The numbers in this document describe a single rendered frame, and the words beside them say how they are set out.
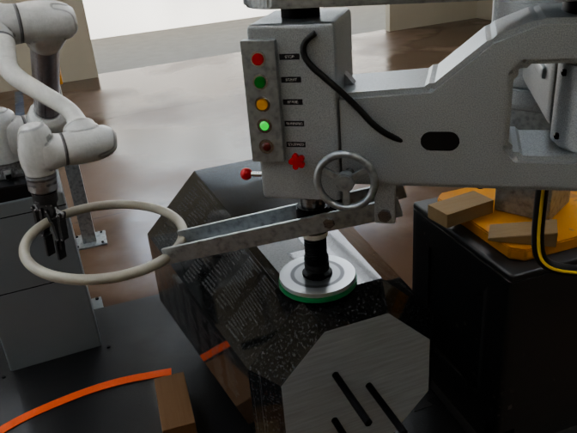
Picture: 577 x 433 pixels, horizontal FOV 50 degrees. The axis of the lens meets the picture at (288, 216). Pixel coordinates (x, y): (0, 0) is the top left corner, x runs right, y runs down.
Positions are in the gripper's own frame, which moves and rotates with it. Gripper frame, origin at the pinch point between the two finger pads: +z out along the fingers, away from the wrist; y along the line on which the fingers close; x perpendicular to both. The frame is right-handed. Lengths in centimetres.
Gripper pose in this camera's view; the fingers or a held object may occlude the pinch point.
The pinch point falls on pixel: (55, 247)
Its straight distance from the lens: 215.8
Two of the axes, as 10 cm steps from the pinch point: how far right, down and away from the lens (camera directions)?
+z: 0.0, 9.0, 4.5
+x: 4.9, -3.9, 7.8
